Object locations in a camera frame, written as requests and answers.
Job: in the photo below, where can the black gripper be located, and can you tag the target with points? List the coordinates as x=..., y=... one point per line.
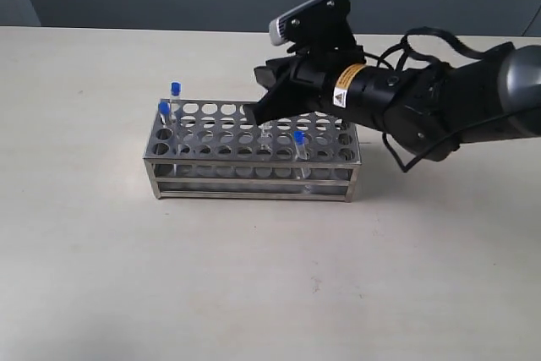
x=335, y=83

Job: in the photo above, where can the blue capped tube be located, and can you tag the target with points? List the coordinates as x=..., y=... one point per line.
x=301, y=154
x=265, y=141
x=175, y=101
x=164, y=110

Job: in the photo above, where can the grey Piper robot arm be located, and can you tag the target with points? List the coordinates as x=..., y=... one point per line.
x=428, y=111

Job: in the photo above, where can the stainless steel test tube rack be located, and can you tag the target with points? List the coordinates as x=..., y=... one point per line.
x=212, y=152

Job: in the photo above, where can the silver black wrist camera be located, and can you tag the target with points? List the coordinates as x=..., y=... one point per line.
x=310, y=21

